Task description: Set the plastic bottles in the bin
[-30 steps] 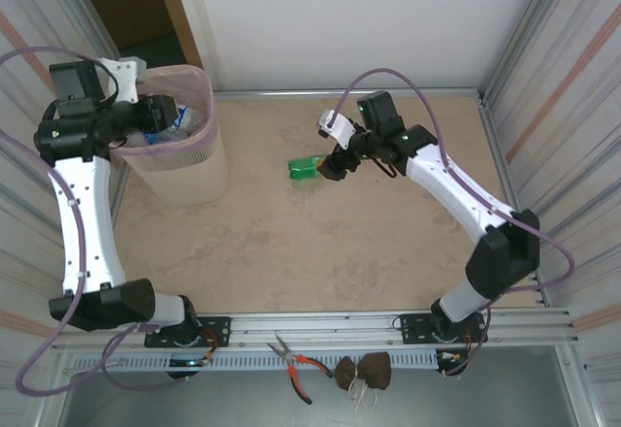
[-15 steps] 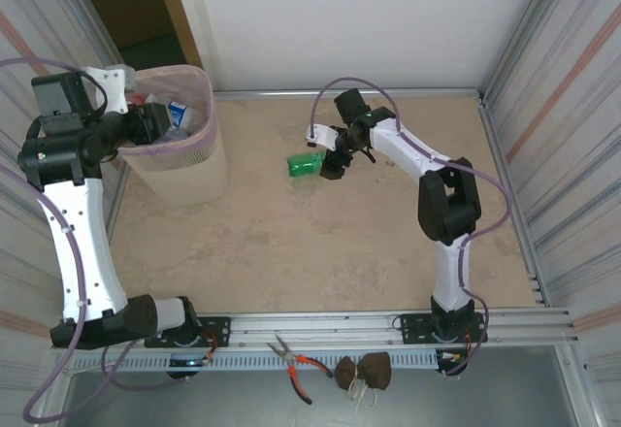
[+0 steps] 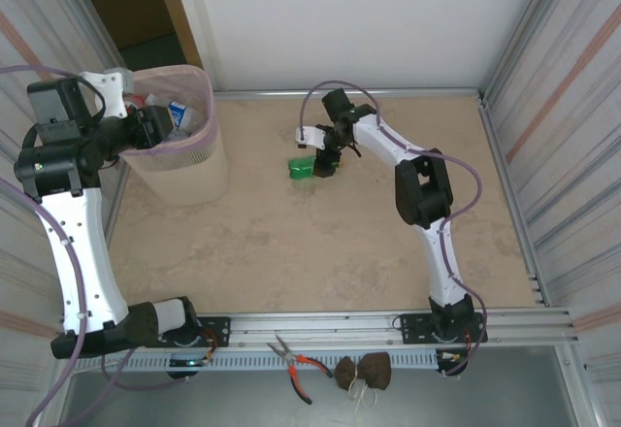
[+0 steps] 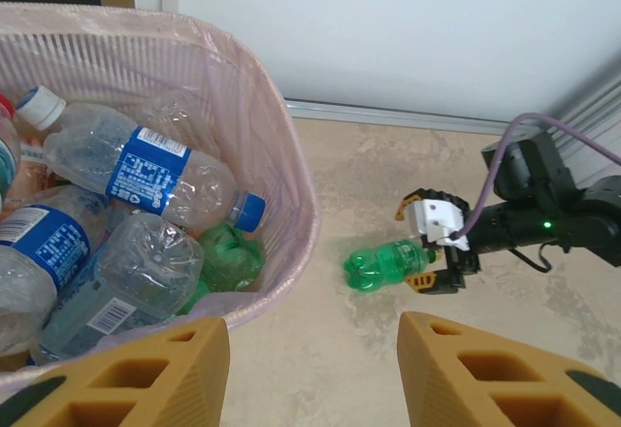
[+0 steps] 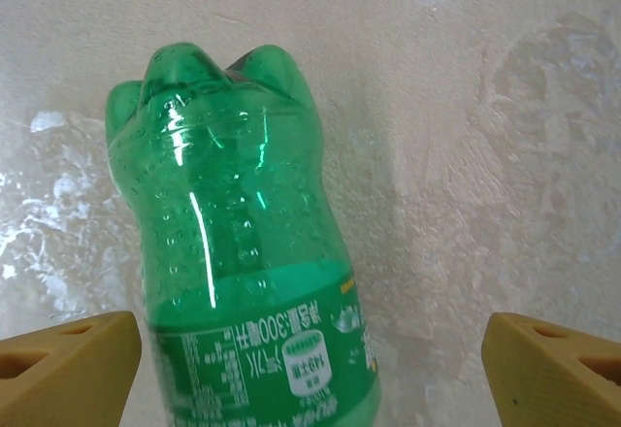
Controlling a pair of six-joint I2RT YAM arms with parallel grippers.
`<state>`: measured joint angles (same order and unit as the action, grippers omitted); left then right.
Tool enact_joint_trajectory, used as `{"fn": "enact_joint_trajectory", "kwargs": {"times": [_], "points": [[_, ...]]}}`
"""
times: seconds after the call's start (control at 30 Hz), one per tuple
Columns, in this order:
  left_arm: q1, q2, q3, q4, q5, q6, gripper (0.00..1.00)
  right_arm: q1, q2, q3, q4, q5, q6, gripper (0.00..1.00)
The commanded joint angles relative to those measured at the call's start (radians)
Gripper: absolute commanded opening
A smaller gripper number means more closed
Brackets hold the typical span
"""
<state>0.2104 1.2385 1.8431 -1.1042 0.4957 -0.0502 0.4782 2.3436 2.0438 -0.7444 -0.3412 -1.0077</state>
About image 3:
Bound pink beige waste bin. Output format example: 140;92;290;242
117;64;230;207

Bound brown cloth pouch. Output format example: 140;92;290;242
333;351;393;392

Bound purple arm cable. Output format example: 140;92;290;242
0;65;195;427
298;80;488;378

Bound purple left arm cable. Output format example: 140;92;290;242
0;65;195;427

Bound grey slotted cable duct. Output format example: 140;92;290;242
65;351;441;373

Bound beige string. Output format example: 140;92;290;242
347;378;379;411

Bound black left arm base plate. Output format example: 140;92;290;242
144;316;232;349

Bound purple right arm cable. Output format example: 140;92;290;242
298;80;488;378

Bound orange handled pliers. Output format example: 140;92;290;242
265;333;335;406

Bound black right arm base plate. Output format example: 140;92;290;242
400;311;488;346

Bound wooden door edge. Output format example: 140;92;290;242
147;0;204;67

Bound green bottle yellow cap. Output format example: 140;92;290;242
286;154;343;181

